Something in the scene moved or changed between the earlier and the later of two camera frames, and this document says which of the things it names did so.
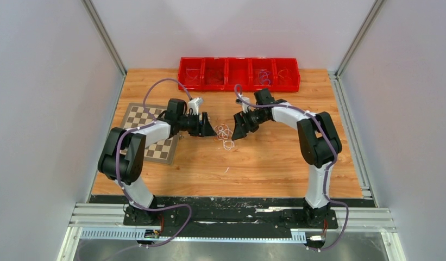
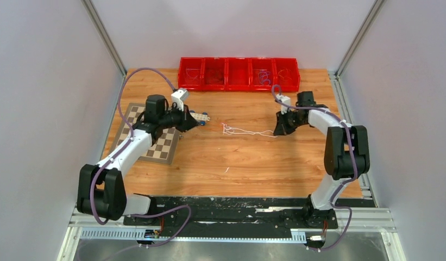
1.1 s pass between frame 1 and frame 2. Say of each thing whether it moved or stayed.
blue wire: stayed
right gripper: moved
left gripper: moved
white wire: moved
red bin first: stayed
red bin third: stayed
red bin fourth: stayed
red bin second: stayed
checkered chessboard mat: stayed
